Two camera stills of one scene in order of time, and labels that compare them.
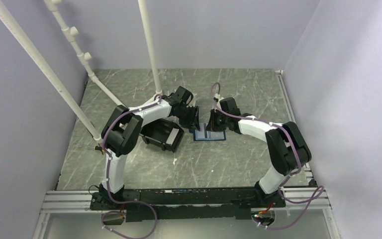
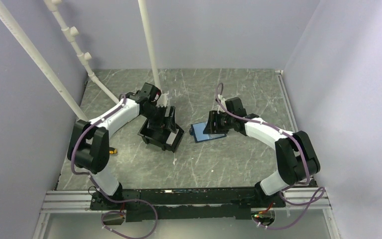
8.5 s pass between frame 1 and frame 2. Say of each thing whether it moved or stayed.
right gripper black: stayed
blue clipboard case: stayed
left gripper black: moved
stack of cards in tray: stayed
